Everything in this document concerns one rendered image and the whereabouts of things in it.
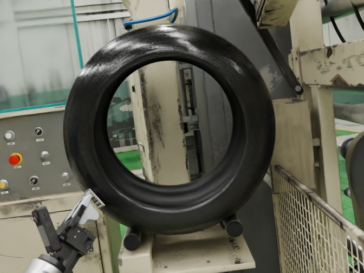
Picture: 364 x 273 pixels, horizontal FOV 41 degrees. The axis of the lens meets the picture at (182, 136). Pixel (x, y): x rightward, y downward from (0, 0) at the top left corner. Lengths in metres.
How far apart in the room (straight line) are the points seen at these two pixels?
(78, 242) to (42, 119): 0.93
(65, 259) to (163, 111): 0.63
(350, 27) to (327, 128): 10.94
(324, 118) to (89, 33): 9.26
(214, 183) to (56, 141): 0.78
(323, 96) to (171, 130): 0.51
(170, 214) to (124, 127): 9.36
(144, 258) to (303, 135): 0.66
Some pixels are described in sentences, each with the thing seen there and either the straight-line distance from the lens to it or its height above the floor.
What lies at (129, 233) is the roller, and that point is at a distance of 1.36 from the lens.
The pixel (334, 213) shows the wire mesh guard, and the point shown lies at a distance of 1.09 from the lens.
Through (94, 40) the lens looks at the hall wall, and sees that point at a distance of 10.68.
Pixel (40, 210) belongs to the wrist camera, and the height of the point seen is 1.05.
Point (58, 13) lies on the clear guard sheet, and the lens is 2.05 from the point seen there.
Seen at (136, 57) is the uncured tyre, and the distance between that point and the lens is 1.25.
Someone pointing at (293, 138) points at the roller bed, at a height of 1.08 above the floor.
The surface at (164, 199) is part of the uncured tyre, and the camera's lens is 1.57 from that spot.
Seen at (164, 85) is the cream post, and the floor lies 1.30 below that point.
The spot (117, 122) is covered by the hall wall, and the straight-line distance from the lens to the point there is 10.61.
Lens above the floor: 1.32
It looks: 7 degrees down
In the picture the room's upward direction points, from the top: 7 degrees counter-clockwise
